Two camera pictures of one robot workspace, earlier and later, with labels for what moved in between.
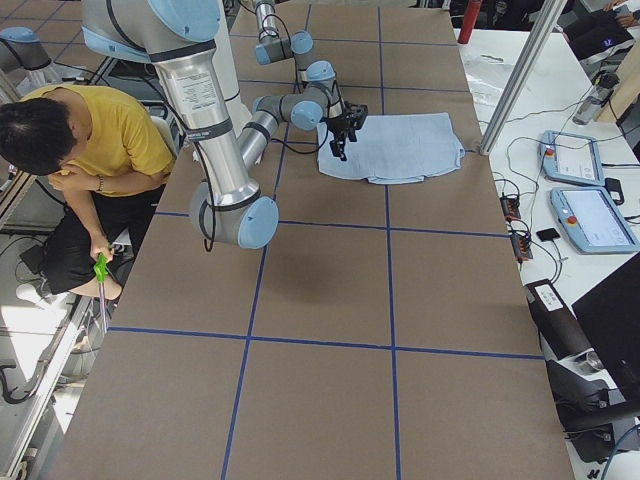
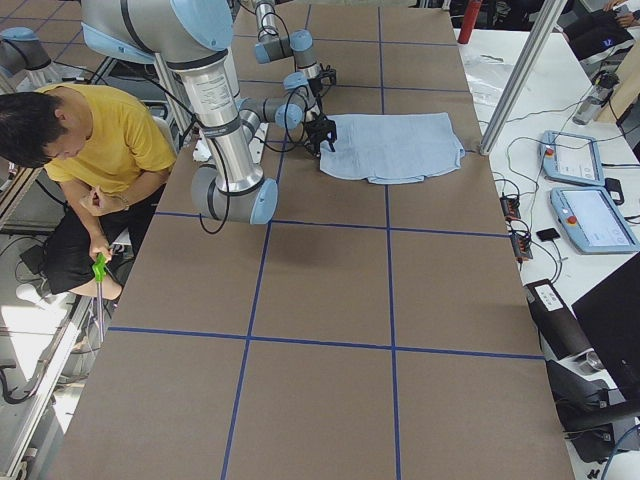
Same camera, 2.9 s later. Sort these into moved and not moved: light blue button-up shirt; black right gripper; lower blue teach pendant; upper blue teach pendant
Moved: black right gripper
Not moved: upper blue teach pendant; lower blue teach pendant; light blue button-up shirt
